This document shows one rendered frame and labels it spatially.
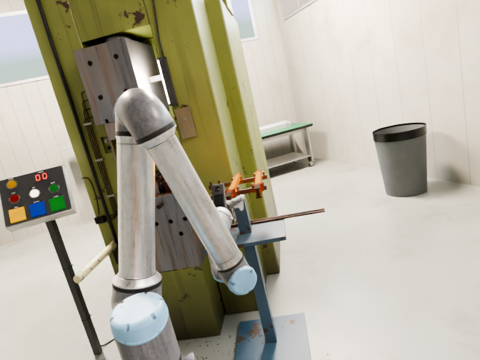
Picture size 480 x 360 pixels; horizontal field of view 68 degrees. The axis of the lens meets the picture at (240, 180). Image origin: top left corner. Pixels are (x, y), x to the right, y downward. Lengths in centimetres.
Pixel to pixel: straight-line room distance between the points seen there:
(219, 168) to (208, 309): 84
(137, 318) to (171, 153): 43
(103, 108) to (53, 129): 402
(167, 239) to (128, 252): 99
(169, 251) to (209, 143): 66
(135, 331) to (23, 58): 550
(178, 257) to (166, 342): 113
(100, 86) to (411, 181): 301
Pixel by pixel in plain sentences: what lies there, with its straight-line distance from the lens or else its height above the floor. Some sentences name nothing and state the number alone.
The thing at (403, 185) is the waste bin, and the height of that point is 13.
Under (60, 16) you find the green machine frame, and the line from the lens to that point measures 240.
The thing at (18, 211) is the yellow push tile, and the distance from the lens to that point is 223.
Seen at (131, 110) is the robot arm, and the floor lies 137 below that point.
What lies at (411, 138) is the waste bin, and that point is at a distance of 383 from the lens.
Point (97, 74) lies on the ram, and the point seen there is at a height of 162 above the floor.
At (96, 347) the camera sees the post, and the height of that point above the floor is 5.
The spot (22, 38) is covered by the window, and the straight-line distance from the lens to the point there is 626.
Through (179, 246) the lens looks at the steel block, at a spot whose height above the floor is 61.
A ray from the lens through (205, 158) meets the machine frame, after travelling 211.
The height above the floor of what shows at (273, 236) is 67.
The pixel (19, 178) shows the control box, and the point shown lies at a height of 118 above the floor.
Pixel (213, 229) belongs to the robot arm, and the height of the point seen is 100.
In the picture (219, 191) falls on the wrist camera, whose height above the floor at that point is 102.
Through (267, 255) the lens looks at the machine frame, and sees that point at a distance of 276.
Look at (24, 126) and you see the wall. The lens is 618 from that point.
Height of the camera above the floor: 135
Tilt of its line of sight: 13 degrees down
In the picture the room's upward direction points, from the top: 13 degrees counter-clockwise
